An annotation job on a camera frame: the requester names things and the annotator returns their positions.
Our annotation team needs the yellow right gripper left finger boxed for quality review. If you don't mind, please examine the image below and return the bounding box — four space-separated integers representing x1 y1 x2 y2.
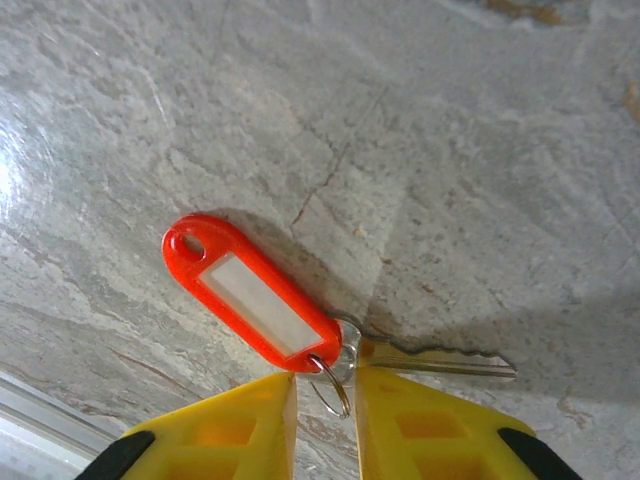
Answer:
82 372 299 480

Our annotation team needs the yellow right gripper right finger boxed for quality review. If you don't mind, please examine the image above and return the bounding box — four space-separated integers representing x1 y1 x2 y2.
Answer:
353 367 584 480

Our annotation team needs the silver key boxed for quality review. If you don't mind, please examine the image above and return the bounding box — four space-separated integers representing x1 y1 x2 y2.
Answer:
339 319 519 382

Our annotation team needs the small silver split ring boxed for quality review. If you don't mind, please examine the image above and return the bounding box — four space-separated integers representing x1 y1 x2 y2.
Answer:
307 353 352 420

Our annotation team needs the red key tag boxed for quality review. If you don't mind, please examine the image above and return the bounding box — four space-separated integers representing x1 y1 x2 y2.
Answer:
161 213 345 375

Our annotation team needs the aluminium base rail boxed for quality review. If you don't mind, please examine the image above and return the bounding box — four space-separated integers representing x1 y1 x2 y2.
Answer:
0 370 129 480

